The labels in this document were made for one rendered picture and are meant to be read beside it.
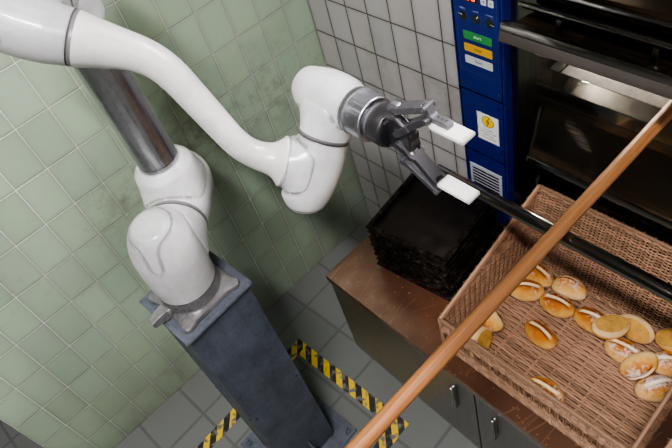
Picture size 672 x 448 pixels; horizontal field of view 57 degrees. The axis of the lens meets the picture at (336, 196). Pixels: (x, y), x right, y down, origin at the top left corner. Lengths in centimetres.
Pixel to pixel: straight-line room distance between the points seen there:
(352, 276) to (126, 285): 78
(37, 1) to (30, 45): 7
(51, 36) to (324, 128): 49
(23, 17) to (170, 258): 59
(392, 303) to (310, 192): 82
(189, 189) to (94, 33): 53
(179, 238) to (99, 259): 74
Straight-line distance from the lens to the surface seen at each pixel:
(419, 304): 193
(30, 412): 242
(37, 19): 115
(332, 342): 260
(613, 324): 180
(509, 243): 184
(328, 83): 115
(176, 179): 152
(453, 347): 114
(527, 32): 137
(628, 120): 156
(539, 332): 180
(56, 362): 232
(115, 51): 114
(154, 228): 143
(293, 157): 117
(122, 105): 141
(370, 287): 199
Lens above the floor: 221
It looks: 46 degrees down
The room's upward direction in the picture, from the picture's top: 19 degrees counter-clockwise
